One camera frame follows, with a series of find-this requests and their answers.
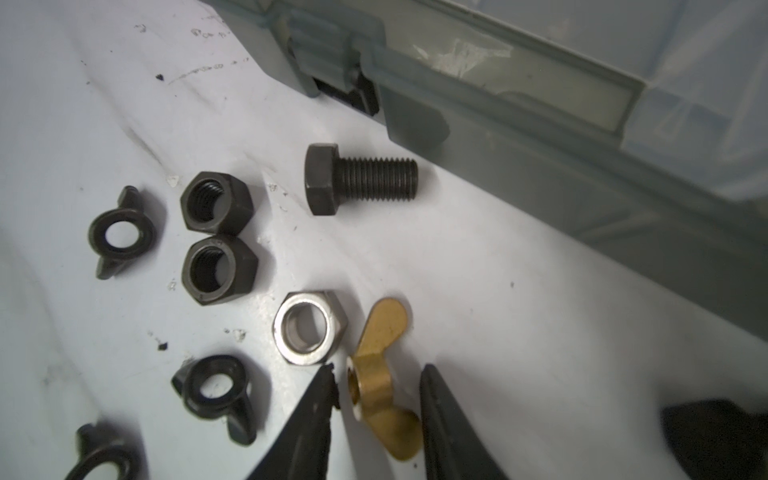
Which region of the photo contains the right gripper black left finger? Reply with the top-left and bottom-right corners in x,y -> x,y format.
247,364 -> 340,480

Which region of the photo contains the grey plastic organizer box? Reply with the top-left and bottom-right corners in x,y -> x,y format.
213,1 -> 767,338

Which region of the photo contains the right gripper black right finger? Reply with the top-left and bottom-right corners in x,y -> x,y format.
419,364 -> 508,479

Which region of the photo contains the black hex nut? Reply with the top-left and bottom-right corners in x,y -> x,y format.
182,235 -> 259,306
180,171 -> 254,236

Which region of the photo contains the brass wing nut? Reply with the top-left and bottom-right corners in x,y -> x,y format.
347,297 -> 423,461

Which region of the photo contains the silver hex nut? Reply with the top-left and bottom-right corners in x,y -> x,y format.
273,291 -> 348,366

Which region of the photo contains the black hex bolt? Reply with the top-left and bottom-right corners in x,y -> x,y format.
304,143 -> 419,216

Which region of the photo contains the black wing nut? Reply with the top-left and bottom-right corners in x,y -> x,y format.
87,185 -> 157,280
65,423 -> 141,480
660,398 -> 767,480
171,355 -> 257,446

